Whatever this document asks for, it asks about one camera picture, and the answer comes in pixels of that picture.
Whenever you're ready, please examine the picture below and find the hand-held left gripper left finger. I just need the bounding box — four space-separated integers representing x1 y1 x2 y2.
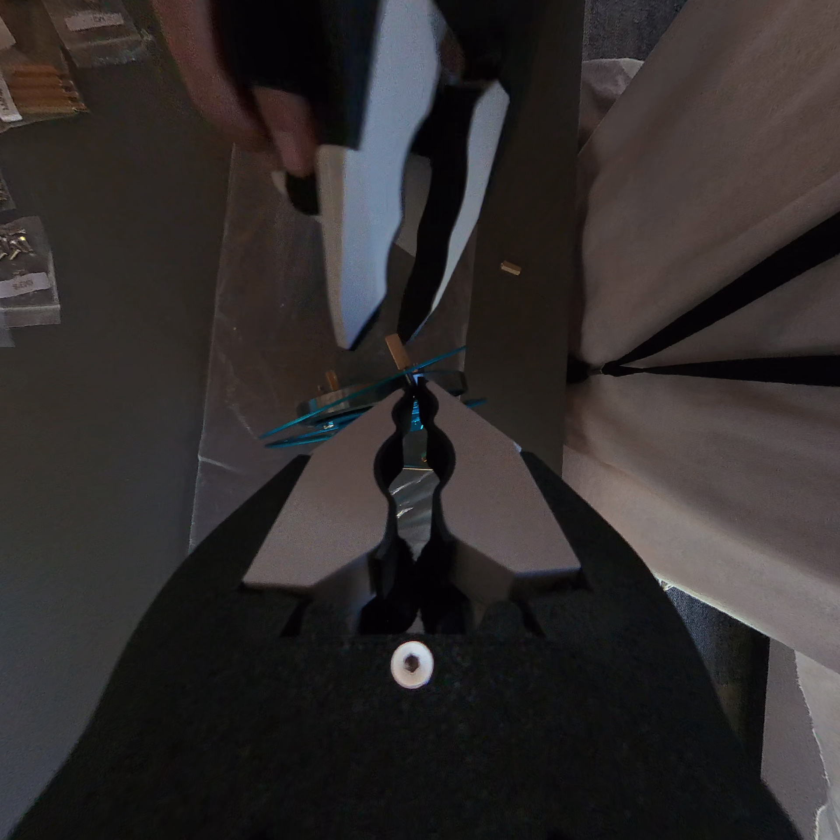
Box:
241 382 414 632

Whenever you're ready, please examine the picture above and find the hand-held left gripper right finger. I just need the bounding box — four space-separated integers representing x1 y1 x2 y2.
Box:
422 378 584 623

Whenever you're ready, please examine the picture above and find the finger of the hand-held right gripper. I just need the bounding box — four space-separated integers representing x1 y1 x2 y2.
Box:
395 85 513 343
317 5 455 350

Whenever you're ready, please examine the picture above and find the blue metal disc bearing assembly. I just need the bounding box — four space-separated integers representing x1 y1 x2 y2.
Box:
258 333 490 472

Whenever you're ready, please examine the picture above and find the person's right hand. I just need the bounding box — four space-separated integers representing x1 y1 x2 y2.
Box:
151 0 316 178

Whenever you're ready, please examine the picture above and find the clear plastic bag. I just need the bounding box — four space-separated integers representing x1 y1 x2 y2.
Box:
190 141 480 552

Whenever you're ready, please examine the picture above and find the pile of small screw bags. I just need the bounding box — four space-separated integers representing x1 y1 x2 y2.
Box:
0 0 155 349

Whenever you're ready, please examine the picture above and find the black strap harness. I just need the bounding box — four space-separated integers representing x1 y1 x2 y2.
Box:
567 213 840 388

